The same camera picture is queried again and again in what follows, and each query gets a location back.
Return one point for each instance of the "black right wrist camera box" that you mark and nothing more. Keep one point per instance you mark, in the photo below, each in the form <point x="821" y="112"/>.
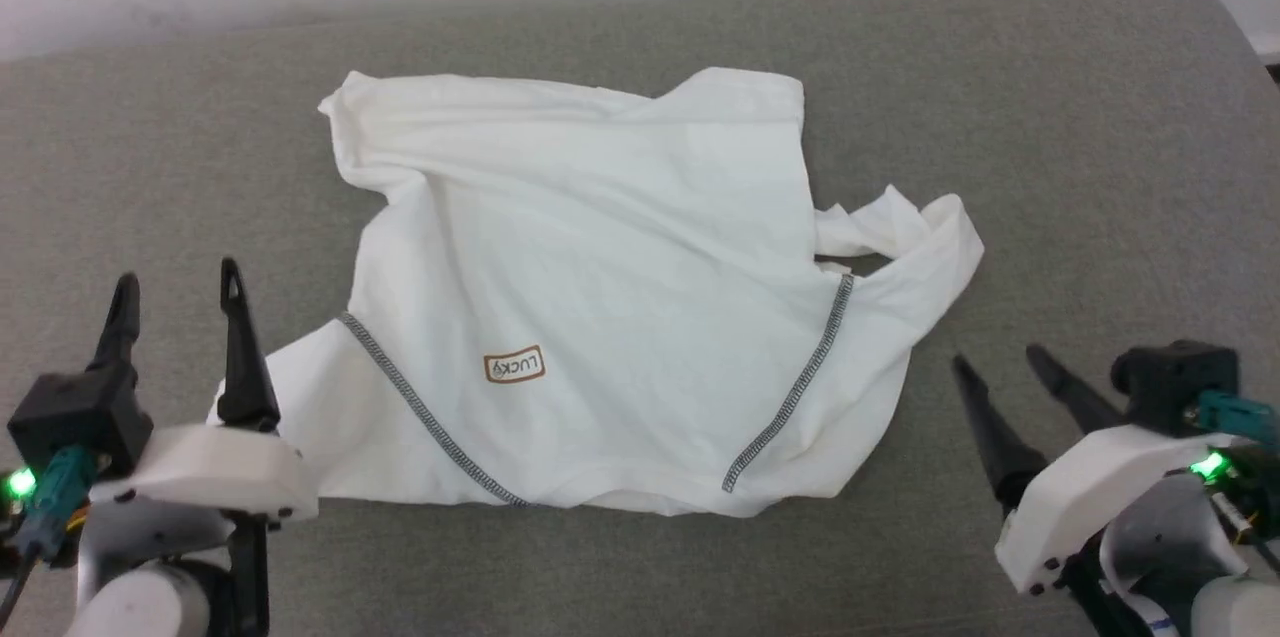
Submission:
<point x="1170" y="382"/>

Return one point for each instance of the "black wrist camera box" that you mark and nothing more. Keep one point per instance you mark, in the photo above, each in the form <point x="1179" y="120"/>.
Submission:
<point x="1170" y="382"/>
<point x="75" y="417"/>

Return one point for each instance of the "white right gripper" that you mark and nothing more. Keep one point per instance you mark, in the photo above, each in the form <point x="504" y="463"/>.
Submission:
<point x="1080" y="497"/>

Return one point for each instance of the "white shirt with grey stitching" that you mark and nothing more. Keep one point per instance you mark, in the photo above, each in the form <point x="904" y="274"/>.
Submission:
<point x="620" y="287"/>

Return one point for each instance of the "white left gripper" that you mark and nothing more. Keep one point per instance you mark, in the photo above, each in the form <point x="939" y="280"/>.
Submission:
<point x="220" y="472"/>

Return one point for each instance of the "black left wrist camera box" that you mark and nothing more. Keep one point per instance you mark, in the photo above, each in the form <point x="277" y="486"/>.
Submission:
<point x="75" y="417"/>

